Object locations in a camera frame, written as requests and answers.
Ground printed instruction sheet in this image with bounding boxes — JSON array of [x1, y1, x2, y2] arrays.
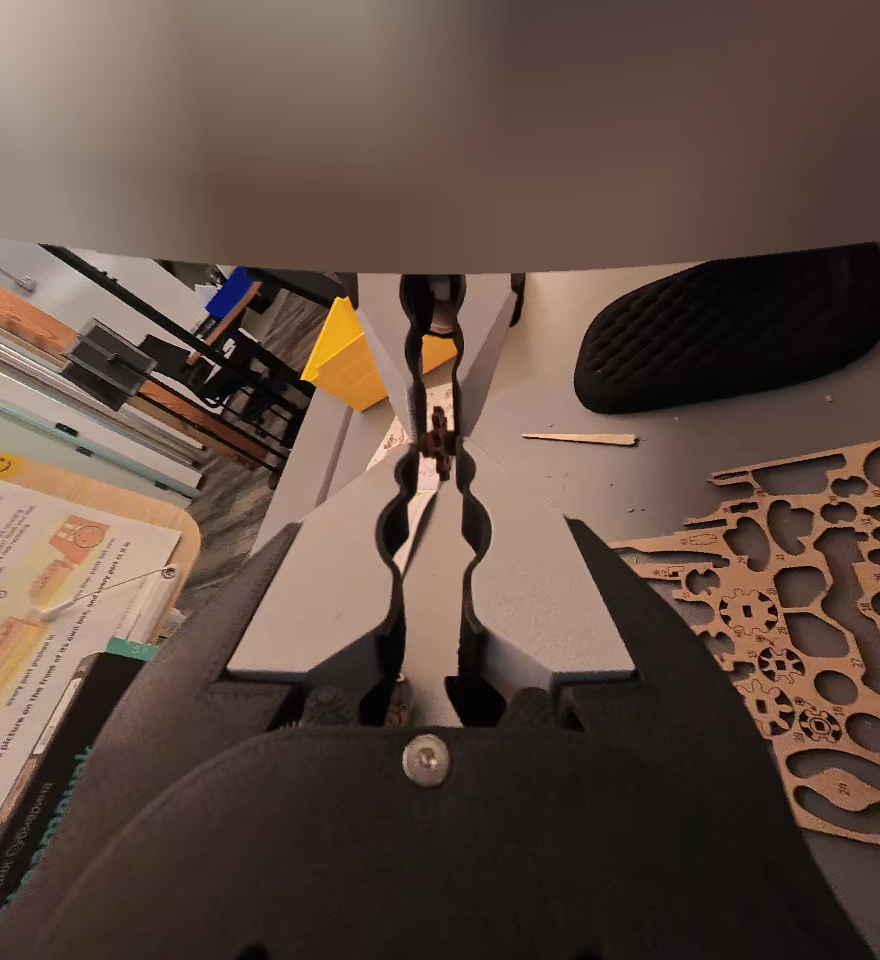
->
[[0, 468, 184, 849]]

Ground black table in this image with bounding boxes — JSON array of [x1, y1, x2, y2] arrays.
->
[[256, 270, 360, 310]]

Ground thin wooden stick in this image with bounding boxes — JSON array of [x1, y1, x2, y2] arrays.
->
[[521, 432, 641, 450]]

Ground black textured wrist rest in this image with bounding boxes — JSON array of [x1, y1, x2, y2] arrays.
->
[[572, 242, 880, 416]]

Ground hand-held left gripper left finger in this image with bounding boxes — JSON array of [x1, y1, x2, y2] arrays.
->
[[226, 444, 419, 725]]

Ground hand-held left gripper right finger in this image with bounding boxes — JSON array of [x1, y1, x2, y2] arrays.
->
[[446, 438, 636, 726]]

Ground light wooden board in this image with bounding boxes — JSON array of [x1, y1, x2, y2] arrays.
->
[[0, 447, 203, 646]]

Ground blue plastic bin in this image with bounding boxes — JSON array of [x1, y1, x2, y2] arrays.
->
[[205, 265, 263, 317]]

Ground yellow plastic bin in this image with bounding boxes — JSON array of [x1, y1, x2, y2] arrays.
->
[[300, 297, 461, 413]]

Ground dark model kit box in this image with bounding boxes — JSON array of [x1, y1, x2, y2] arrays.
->
[[0, 651, 158, 955]]

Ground long black pole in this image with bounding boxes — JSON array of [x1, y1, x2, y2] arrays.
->
[[38, 243, 315, 395]]

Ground person's right hand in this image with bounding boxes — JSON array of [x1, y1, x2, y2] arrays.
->
[[426, 276, 462, 334]]

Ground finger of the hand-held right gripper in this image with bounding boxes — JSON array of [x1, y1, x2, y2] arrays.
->
[[356, 273, 435, 450], [440, 273, 521, 444]]

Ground laser-cut plywood parts sheet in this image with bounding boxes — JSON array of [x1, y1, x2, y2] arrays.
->
[[609, 432, 880, 856]]

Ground folded assembly booklet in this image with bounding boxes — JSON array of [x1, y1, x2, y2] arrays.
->
[[367, 375, 473, 575]]

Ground small dark wooden gear part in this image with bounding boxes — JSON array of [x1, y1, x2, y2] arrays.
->
[[420, 405, 458, 483]]

